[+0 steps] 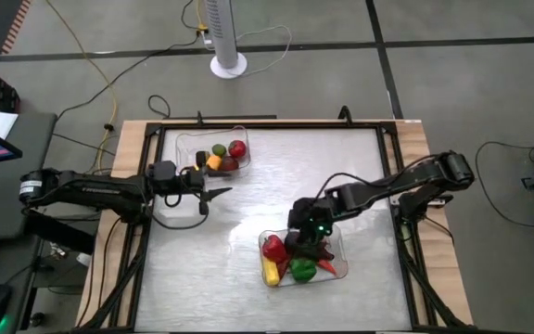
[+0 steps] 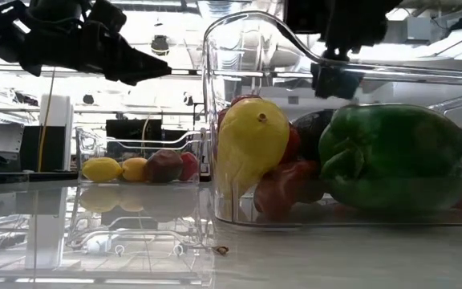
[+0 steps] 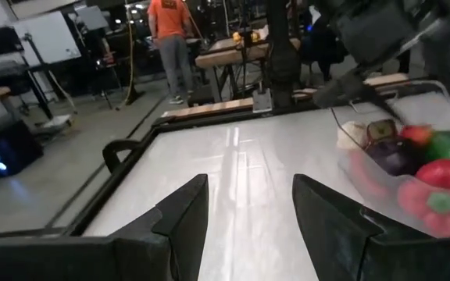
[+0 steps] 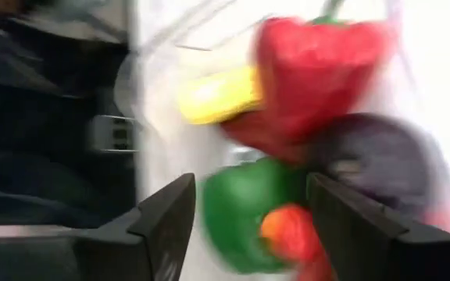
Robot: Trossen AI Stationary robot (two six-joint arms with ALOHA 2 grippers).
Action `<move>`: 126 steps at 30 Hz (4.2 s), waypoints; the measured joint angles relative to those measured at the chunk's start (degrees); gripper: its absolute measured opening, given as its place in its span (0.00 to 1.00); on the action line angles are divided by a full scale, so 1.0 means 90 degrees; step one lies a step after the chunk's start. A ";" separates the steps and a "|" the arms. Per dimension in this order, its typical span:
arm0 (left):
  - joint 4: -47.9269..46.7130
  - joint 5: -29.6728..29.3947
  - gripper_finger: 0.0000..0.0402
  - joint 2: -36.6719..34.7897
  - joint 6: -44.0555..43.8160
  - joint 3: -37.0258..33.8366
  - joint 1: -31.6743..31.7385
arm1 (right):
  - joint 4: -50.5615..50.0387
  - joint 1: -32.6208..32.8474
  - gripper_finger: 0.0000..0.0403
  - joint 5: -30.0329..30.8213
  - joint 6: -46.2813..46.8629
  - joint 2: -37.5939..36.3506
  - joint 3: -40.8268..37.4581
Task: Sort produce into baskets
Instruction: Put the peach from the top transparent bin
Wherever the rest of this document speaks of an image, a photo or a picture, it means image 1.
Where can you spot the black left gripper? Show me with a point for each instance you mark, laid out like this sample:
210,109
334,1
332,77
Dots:
190,180

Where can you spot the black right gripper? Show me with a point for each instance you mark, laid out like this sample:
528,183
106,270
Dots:
311,218

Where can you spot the orange fruit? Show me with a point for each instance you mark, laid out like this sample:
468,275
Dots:
213,162

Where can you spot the dark red apple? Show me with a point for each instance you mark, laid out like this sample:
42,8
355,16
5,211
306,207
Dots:
230,163

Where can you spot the green lime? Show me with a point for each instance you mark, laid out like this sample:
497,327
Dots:
219,150

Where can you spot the dark maroon long vegetable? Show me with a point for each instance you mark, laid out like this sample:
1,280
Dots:
315,253

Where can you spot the clear plastic bin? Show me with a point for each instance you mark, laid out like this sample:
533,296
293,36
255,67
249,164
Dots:
183,144
339,241

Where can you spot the red bell pepper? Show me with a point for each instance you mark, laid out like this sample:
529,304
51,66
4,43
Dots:
274,248

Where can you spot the orange-red chili pepper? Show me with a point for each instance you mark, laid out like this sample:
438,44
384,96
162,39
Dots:
327,266

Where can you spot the green bell pepper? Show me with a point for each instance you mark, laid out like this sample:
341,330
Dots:
303,270

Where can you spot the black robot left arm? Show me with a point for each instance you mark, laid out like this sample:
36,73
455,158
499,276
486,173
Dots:
86,190

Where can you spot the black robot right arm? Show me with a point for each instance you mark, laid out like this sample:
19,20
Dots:
373,188

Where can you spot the wooden table board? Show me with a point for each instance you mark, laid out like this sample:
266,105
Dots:
410,134

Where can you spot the white tower fan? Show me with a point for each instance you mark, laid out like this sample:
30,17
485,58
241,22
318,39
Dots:
223,32

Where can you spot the black desk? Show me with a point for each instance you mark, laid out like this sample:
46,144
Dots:
16,218

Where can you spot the black frame clamp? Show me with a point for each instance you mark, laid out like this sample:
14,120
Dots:
345,113
199,118

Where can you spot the black aluminium table frame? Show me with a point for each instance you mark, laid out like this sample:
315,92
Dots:
271,124

